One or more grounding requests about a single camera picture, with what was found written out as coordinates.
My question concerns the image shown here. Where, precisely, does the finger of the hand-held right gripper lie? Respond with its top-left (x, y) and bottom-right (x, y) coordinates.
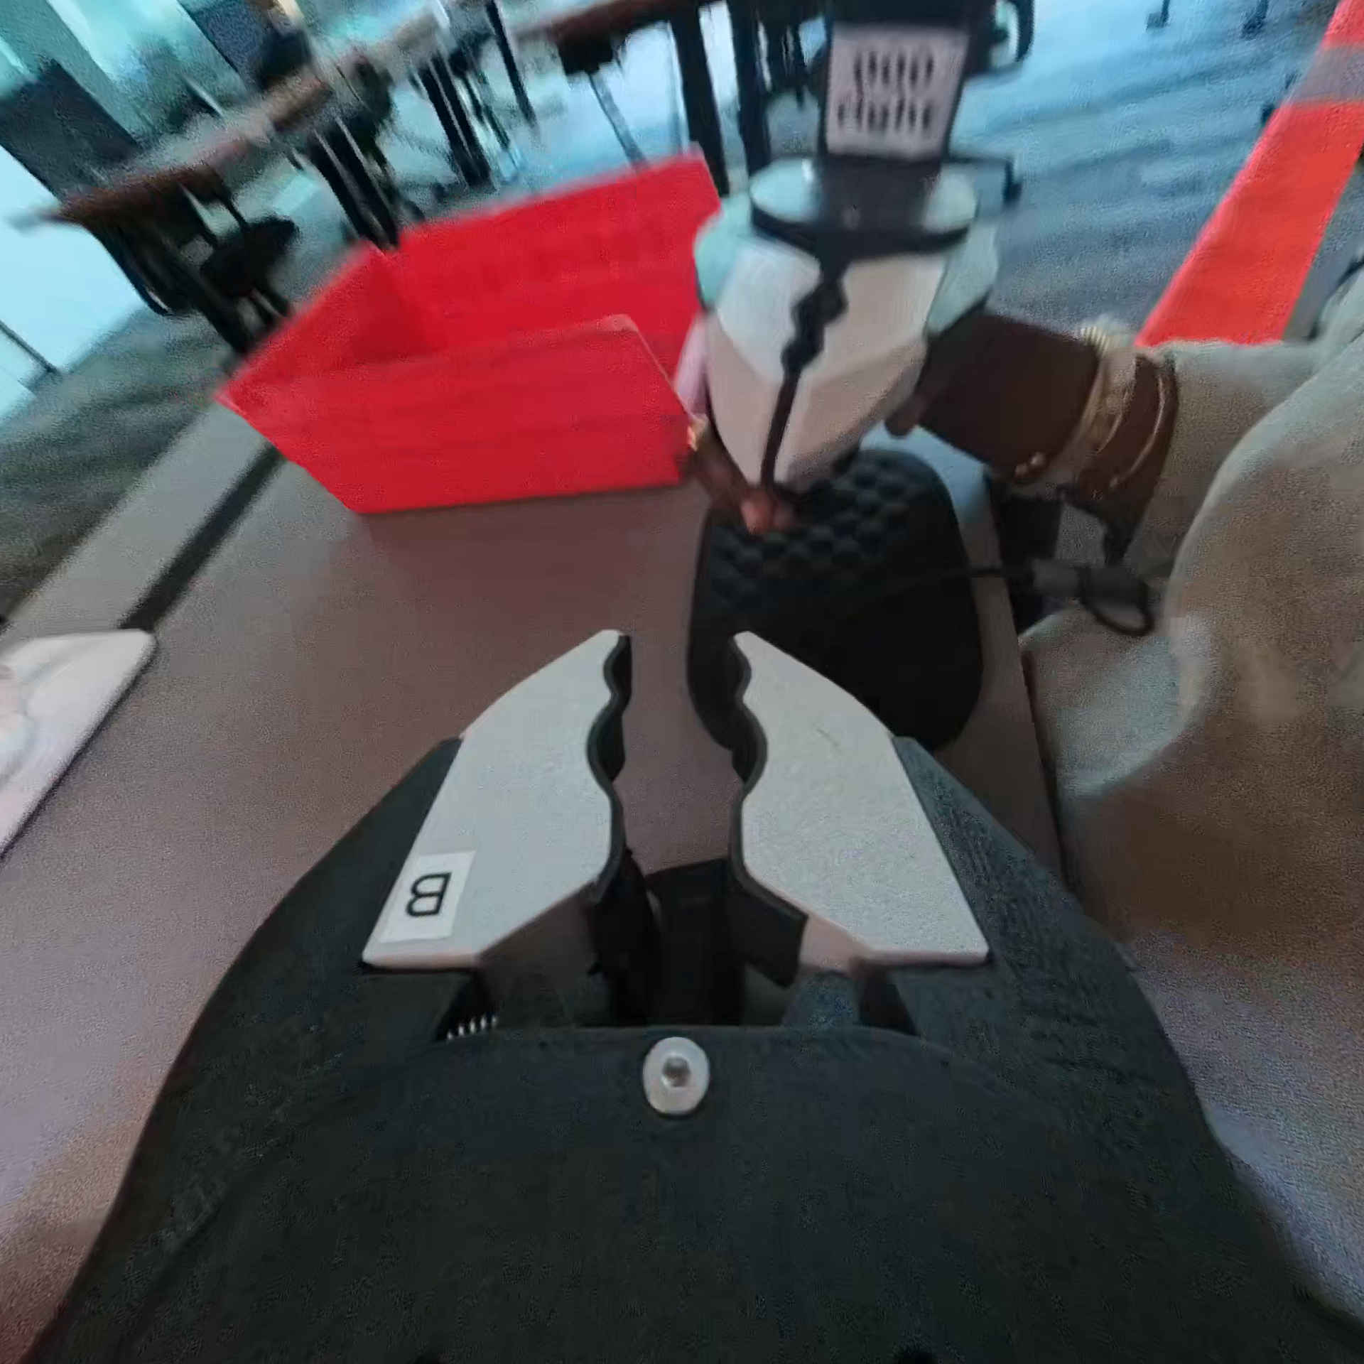
top-left (698, 240), bottom-right (829, 485)
top-left (772, 254), bottom-right (961, 494)

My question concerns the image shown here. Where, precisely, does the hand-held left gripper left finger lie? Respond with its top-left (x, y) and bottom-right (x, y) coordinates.
top-left (362, 630), bottom-right (652, 1012)

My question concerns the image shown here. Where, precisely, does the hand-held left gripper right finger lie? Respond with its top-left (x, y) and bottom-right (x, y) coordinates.
top-left (728, 633), bottom-right (992, 987)

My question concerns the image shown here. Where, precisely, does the red plug usb cable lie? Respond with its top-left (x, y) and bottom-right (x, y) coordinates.
top-left (687, 410), bottom-right (797, 536)

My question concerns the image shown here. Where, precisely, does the red plastic bin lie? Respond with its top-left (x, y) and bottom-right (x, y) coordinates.
top-left (218, 151), bottom-right (724, 517)

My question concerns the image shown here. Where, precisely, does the person's right hand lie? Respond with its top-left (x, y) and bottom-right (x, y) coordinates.
top-left (883, 314), bottom-right (1091, 473)

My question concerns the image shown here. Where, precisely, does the black honeycomb cushion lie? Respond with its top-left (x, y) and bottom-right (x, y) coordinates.
top-left (684, 448), bottom-right (986, 754)

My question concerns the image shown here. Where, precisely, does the red slanted bar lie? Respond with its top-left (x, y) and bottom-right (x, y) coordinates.
top-left (1140, 0), bottom-right (1364, 347)

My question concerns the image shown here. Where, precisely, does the person's pale clothing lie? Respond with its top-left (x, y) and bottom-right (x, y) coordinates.
top-left (1022, 305), bottom-right (1364, 1323)

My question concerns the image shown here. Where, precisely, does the black board on white stand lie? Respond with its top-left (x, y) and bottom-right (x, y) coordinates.
top-left (0, 630), bottom-right (159, 855)

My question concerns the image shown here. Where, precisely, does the gold bead bracelet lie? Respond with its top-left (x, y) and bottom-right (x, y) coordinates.
top-left (1014, 317), bottom-right (1179, 502)

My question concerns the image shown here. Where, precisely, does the dark braided usb-c cable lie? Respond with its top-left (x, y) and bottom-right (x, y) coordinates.
top-left (904, 558), bottom-right (1160, 637)

